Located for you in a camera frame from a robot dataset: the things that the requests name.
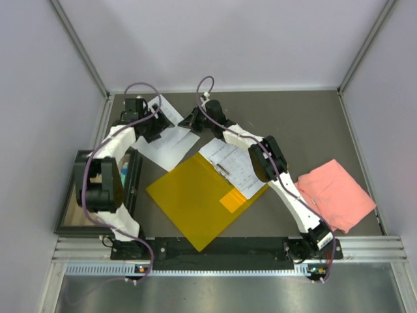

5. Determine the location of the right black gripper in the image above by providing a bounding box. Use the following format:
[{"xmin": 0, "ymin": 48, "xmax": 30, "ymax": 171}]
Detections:
[{"xmin": 178, "ymin": 107, "xmax": 214, "ymax": 134}]

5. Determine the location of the right aluminium frame post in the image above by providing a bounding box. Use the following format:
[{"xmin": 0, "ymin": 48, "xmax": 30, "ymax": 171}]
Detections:
[{"xmin": 338, "ymin": 0, "xmax": 398, "ymax": 96}]

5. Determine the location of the white paper stack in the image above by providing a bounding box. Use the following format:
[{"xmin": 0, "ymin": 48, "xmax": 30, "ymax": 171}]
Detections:
[{"xmin": 132, "ymin": 97, "xmax": 260, "ymax": 194}]

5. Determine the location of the black framed wooden tray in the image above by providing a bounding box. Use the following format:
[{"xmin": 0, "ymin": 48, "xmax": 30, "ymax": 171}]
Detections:
[{"xmin": 55, "ymin": 148, "xmax": 143, "ymax": 238}]

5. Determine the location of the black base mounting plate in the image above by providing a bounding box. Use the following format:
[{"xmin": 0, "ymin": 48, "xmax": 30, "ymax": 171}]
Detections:
[{"xmin": 110, "ymin": 236, "xmax": 345, "ymax": 271}]

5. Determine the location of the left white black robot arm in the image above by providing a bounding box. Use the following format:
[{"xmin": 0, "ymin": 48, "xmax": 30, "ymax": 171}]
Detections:
[{"xmin": 74, "ymin": 95, "xmax": 173, "ymax": 259}]

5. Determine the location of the pink cloth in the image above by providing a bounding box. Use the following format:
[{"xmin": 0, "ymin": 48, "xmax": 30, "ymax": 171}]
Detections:
[{"xmin": 295, "ymin": 159, "xmax": 377, "ymax": 233}]

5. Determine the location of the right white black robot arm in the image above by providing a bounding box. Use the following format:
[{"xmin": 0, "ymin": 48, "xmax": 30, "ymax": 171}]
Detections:
[{"xmin": 179, "ymin": 98, "xmax": 336, "ymax": 260}]

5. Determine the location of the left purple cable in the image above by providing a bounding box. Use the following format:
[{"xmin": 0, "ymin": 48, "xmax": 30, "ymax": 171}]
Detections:
[{"xmin": 63, "ymin": 82, "xmax": 162, "ymax": 306}]

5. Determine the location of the left aluminium frame post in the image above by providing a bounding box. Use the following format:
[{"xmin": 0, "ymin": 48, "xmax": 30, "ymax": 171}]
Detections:
[{"xmin": 47, "ymin": 0, "xmax": 110, "ymax": 98}]

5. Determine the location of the aluminium frame post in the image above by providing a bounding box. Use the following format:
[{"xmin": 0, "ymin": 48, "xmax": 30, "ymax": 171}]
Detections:
[
  {"xmin": 338, "ymin": 0, "xmax": 398, "ymax": 96},
  {"xmin": 47, "ymin": 0, "xmax": 110, "ymax": 98}
]

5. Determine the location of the printed paper sheet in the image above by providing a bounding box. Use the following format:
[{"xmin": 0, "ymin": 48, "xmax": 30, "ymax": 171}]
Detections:
[{"xmin": 241, "ymin": 181, "xmax": 267, "ymax": 200}]

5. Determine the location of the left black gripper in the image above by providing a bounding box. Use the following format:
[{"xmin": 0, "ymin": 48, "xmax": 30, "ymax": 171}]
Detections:
[{"xmin": 139, "ymin": 104, "xmax": 174, "ymax": 143}]

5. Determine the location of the yellow plastic folder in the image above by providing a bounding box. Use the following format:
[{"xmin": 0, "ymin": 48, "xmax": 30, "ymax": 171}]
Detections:
[{"xmin": 146, "ymin": 153, "xmax": 268, "ymax": 252}]

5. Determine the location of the grey slotted cable duct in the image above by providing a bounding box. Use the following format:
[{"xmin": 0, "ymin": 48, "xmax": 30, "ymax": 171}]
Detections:
[{"xmin": 65, "ymin": 263, "xmax": 326, "ymax": 278}]

